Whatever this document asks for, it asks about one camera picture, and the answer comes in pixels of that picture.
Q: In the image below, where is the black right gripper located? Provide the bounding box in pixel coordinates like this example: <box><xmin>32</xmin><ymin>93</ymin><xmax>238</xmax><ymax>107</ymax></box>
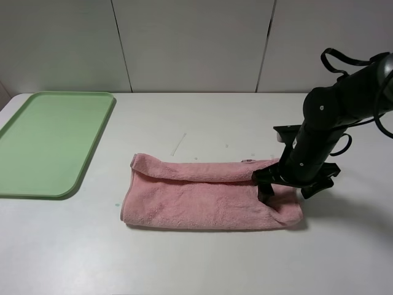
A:
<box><xmin>251</xmin><ymin>145</ymin><xmax>341</xmax><ymax>203</ymax></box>

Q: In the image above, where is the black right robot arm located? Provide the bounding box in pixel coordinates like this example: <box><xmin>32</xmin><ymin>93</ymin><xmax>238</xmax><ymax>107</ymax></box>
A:
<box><xmin>252</xmin><ymin>48</ymin><xmax>392</xmax><ymax>203</ymax></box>

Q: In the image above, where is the green plastic tray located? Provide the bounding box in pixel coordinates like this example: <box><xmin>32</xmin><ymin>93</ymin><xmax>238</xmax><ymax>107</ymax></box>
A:
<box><xmin>1</xmin><ymin>92</ymin><xmax>116</xmax><ymax>199</ymax></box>

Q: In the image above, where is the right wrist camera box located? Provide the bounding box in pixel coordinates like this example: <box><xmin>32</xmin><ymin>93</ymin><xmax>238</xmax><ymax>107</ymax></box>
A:
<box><xmin>273</xmin><ymin>125</ymin><xmax>301</xmax><ymax>145</ymax></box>

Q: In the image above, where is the pink fluffy towel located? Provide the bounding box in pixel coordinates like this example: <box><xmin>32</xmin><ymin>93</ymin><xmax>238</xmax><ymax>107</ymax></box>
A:
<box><xmin>120</xmin><ymin>154</ymin><xmax>303</xmax><ymax>230</ymax></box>

